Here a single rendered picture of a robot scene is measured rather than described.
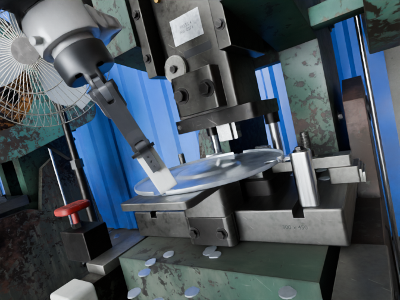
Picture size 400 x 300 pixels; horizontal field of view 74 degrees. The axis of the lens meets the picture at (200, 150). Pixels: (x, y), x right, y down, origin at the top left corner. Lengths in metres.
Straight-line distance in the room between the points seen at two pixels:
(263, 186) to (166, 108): 1.66
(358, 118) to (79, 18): 0.67
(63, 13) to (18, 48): 0.86
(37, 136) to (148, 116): 0.88
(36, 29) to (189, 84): 0.26
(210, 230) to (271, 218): 0.11
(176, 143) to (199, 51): 1.61
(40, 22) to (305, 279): 0.46
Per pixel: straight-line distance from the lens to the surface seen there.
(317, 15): 0.68
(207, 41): 0.55
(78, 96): 1.25
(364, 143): 0.80
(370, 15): 0.41
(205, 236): 0.52
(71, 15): 0.41
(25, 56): 1.24
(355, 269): 0.43
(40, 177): 1.99
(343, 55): 1.66
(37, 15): 0.41
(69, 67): 0.40
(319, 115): 0.74
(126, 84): 2.46
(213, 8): 0.52
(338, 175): 0.55
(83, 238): 0.65
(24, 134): 1.75
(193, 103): 0.53
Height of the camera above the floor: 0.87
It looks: 5 degrees down
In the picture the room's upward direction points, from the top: 14 degrees counter-clockwise
